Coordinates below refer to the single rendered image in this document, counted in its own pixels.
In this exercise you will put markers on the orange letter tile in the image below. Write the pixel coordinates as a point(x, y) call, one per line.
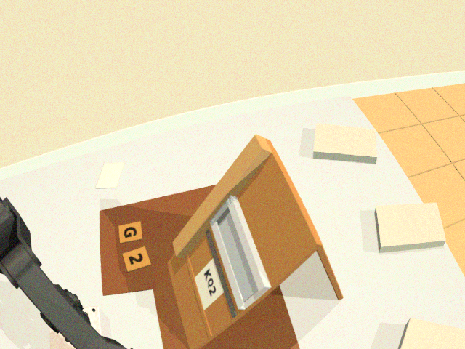
point(130, 232)
point(136, 259)

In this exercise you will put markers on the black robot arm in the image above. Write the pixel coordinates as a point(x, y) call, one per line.
point(59, 308)

